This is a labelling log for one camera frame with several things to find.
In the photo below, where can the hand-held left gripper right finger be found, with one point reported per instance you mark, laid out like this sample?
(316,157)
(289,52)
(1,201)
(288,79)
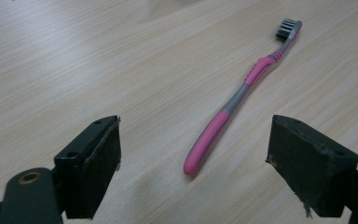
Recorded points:
(307,168)

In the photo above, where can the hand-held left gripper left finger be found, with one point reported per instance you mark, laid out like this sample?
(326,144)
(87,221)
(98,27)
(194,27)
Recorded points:
(90,161)

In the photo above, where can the pink and grey toothbrush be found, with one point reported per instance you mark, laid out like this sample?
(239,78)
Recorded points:
(208,137)

